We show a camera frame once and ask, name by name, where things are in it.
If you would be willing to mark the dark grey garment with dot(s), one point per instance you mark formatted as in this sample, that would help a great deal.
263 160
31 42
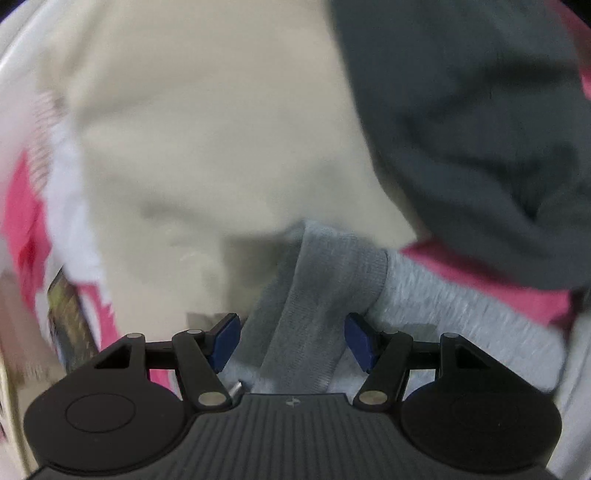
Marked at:
461 115

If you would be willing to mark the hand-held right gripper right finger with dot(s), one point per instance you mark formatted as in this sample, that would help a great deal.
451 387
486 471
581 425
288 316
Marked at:
360 339

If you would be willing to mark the pink floral blanket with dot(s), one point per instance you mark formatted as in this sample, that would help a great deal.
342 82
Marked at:
27 207

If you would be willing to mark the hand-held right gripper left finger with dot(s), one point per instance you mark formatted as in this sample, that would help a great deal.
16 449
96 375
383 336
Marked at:
226 339

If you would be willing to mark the light grey sweatshirt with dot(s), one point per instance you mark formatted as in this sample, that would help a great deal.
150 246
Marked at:
323 300

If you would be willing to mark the cream garment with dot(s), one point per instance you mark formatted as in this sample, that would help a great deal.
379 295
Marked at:
207 115

